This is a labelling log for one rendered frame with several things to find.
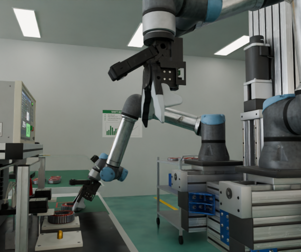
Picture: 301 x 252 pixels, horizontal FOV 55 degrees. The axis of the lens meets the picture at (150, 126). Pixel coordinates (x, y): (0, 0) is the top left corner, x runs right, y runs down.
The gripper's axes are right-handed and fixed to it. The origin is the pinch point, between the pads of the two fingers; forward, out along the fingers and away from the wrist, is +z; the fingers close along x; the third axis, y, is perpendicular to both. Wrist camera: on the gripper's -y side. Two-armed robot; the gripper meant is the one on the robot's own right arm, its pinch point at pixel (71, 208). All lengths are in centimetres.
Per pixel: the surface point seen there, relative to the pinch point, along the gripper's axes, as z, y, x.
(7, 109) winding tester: -29, -42, -68
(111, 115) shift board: -134, 27, 472
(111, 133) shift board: -100, 47, 472
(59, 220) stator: -0.6, -6.7, -41.2
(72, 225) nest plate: -1.7, -1.1, -43.1
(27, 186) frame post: -13, -23, -80
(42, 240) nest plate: 3, -10, -60
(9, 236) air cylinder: 6, -20, -64
